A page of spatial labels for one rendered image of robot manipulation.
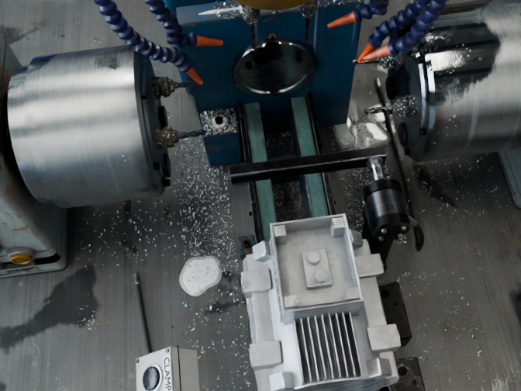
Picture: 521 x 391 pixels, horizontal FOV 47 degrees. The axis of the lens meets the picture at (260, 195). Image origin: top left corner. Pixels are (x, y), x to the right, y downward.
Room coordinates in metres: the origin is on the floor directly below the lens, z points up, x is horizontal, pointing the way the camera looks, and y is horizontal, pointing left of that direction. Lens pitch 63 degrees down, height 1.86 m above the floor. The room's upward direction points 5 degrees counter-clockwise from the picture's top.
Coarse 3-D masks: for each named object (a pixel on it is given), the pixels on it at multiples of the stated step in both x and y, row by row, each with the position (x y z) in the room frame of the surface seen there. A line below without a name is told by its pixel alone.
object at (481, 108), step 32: (480, 0) 0.69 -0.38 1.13; (512, 0) 0.67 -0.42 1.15; (448, 32) 0.60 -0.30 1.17; (480, 32) 0.60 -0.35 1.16; (512, 32) 0.59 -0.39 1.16; (384, 64) 0.64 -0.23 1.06; (416, 64) 0.58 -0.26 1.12; (448, 64) 0.55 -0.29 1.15; (480, 64) 0.55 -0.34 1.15; (512, 64) 0.54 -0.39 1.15; (416, 96) 0.55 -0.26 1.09; (448, 96) 0.51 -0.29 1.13; (480, 96) 0.51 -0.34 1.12; (512, 96) 0.51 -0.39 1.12; (416, 128) 0.52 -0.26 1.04; (448, 128) 0.48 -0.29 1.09; (480, 128) 0.48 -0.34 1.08; (512, 128) 0.48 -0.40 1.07; (416, 160) 0.49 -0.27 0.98
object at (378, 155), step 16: (288, 160) 0.49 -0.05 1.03; (304, 160) 0.48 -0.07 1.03; (320, 160) 0.48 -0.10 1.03; (336, 160) 0.48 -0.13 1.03; (352, 160) 0.48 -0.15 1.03; (368, 160) 0.48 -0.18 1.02; (384, 160) 0.48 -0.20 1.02; (240, 176) 0.47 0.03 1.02; (256, 176) 0.47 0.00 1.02; (272, 176) 0.47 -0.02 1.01; (288, 176) 0.47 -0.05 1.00
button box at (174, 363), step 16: (160, 352) 0.19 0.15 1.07; (176, 352) 0.19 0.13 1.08; (192, 352) 0.19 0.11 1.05; (144, 368) 0.18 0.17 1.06; (160, 368) 0.17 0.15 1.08; (176, 368) 0.17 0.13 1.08; (192, 368) 0.17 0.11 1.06; (160, 384) 0.15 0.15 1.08; (176, 384) 0.15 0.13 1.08; (192, 384) 0.15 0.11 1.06
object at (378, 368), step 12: (264, 240) 0.33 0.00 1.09; (360, 240) 0.32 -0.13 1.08; (264, 252) 0.31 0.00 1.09; (372, 360) 0.15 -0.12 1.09; (384, 360) 0.15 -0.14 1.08; (276, 372) 0.15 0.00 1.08; (288, 372) 0.15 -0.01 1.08; (372, 372) 0.14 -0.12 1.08; (384, 372) 0.14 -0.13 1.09; (276, 384) 0.14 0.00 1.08; (288, 384) 0.13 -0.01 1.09
